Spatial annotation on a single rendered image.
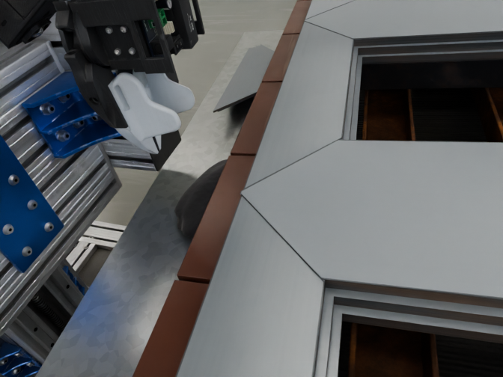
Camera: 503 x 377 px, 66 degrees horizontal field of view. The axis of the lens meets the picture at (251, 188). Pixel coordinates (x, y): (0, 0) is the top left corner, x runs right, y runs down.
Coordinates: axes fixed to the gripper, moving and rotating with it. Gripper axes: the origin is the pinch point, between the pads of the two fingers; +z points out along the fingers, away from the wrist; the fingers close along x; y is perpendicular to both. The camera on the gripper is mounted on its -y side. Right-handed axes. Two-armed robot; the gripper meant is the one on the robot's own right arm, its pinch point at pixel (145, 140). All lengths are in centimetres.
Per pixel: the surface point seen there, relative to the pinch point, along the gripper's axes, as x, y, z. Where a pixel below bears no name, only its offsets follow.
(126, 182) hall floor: 88, -85, 91
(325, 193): -0.2, 17.1, 5.6
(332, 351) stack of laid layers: -14.1, 18.9, 8.0
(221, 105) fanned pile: 36.9, -7.3, 18.8
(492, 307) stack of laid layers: -9.6, 29.7, 6.8
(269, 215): -3.5, 12.3, 5.6
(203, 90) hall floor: 172, -75, 91
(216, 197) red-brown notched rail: 0.8, 5.3, 8.1
